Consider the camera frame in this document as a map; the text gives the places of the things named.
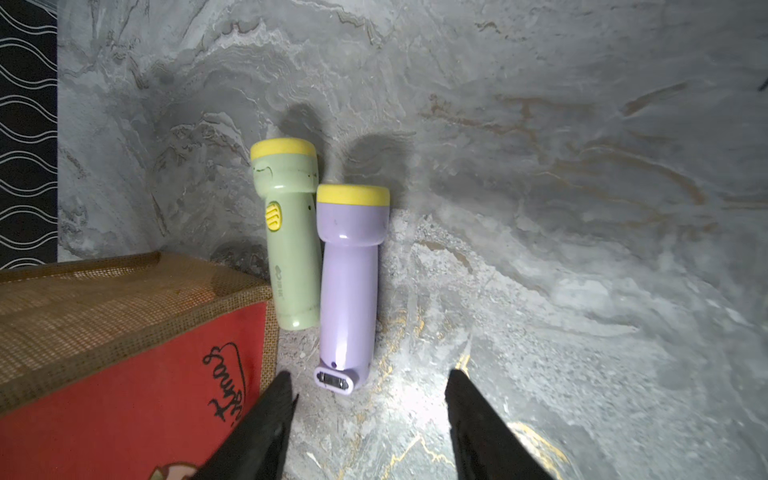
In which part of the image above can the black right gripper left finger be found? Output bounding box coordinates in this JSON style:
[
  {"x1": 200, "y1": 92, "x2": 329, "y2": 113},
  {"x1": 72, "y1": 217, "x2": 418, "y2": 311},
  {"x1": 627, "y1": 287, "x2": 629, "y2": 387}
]
[{"x1": 193, "y1": 371, "x2": 298, "y2": 480}]

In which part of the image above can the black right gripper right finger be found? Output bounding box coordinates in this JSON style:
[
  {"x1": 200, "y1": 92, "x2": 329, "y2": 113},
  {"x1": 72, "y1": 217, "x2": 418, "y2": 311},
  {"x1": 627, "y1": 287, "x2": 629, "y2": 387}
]
[{"x1": 445, "y1": 369, "x2": 552, "y2": 480}]

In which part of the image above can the jute and red tote bag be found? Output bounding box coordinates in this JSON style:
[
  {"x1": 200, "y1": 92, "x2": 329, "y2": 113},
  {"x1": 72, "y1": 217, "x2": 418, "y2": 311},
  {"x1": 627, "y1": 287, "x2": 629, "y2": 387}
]
[{"x1": 1, "y1": 252, "x2": 278, "y2": 479}]

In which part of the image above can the purple flashlight back row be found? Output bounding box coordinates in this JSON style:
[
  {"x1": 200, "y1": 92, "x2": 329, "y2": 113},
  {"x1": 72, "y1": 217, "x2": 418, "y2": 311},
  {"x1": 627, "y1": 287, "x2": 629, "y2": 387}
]
[{"x1": 314, "y1": 184, "x2": 390, "y2": 395}]

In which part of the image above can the pale green flashlight back row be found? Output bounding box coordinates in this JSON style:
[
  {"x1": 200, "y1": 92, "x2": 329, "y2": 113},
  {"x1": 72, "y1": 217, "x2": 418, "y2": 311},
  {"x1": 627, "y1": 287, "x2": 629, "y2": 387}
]
[{"x1": 250, "y1": 138, "x2": 321, "y2": 331}]

